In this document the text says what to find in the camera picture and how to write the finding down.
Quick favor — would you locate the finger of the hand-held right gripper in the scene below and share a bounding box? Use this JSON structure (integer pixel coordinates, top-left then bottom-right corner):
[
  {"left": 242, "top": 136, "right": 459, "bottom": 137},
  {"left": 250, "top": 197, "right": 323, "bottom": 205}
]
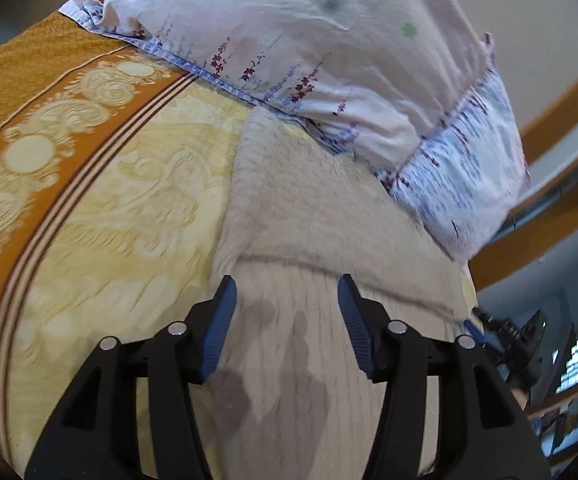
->
[{"left": 461, "top": 318, "right": 488, "bottom": 350}]

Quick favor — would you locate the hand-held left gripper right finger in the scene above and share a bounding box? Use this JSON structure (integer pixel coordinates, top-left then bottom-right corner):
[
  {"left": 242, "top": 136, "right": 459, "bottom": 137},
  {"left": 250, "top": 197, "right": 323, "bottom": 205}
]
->
[{"left": 337, "top": 273, "right": 552, "bottom": 480}]

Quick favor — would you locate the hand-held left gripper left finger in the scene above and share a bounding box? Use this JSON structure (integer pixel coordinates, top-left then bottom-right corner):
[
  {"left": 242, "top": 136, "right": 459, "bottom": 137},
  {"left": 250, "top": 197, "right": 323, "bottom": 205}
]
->
[{"left": 24, "top": 274, "right": 239, "bottom": 480}]

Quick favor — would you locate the beige knitted garment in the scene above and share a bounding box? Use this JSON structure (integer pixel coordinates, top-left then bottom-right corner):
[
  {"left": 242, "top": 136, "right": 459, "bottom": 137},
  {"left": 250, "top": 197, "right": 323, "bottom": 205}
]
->
[{"left": 204, "top": 107, "right": 480, "bottom": 480}]

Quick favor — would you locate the window with bars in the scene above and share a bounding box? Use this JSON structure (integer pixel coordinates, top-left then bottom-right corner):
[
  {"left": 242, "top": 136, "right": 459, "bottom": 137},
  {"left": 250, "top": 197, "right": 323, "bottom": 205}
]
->
[{"left": 554, "top": 327, "right": 578, "bottom": 394}]

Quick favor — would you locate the yellow orange patterned bedspread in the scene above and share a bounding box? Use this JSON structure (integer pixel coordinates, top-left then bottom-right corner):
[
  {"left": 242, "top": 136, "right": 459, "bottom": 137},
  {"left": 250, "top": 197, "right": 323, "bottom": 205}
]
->
[{"left": 0, "top": 0, "right": 480, "bottom": 480}]

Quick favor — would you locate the curved wooden headboard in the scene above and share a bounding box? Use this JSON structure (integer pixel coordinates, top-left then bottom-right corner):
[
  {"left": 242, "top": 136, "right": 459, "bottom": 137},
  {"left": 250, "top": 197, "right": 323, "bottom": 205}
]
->
[{"left": 469, "top": 52, "right": 578, "bottom": 292}]

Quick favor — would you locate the white floral pillow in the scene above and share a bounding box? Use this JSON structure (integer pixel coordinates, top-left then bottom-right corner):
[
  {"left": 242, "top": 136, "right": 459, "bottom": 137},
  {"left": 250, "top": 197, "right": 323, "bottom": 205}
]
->
[{"left": 59, "top": 0, "right": 530, "bottom": 264}]

